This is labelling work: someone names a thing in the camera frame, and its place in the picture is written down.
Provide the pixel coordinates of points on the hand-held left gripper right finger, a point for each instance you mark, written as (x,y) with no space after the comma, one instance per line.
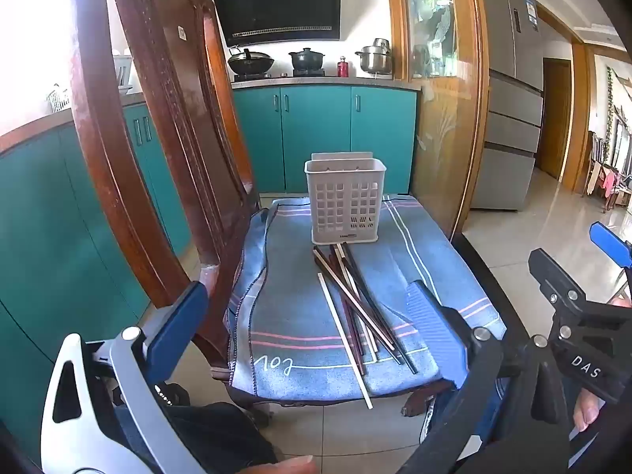
(434,331)

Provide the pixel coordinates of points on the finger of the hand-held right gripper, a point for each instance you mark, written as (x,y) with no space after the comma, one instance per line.
(553,276)
(610,242)

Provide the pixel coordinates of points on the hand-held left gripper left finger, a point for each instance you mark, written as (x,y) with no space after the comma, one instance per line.
(180,326)

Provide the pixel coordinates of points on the black chopstick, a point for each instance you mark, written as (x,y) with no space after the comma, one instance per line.
(406,355)
(390,343)

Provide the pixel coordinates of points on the beige chopstick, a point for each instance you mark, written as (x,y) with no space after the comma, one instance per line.
(360,316)
(345,340)

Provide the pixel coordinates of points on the dark red chopstick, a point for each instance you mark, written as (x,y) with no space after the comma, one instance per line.
(353,335)
(355,301)

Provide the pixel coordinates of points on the white slotted utensil holder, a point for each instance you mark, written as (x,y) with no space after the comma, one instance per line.
(345,177)

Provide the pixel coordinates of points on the person's right hand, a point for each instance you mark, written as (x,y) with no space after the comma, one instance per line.
(587,410)

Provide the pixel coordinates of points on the person's left hand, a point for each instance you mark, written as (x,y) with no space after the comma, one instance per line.
(286,466)

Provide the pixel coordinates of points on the clothes drying rack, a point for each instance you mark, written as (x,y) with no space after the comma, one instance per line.
(610,177)

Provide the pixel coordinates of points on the person's left leg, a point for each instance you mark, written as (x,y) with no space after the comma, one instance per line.
(222,434)

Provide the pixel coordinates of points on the blue striped cloth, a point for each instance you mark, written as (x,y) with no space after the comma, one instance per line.
(296,306)

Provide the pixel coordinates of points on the brown wooden door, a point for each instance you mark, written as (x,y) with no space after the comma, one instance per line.
(555,118)

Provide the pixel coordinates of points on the silver refrigerator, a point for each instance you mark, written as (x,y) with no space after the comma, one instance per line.
(508,108)

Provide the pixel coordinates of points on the carved wooden chair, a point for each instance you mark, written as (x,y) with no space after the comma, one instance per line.
(113,158)

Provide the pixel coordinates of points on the wood framed glass door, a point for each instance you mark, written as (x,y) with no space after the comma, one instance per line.
(434,123)

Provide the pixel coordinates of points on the white plastic basket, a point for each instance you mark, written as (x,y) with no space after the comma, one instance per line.
(59,98)

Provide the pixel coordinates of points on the white dish rack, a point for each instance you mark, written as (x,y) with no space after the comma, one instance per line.
(122,71)

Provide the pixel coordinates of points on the gas stove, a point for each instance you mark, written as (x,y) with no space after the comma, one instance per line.
(276,76)

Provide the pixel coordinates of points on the black wok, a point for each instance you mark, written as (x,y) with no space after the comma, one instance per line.
(252,64)

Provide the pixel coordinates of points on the stainless steel pot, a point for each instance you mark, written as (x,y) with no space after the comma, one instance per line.
(375,59)

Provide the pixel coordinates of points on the red bottle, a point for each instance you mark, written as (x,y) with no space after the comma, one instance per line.
(342,66)

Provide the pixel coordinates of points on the black clay pot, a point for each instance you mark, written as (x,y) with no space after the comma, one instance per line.
(306,60)

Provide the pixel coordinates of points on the black range hood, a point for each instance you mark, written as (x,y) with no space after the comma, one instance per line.
(276,5)

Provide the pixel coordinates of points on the white wall switch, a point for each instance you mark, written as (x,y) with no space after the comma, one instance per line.
(180,32)

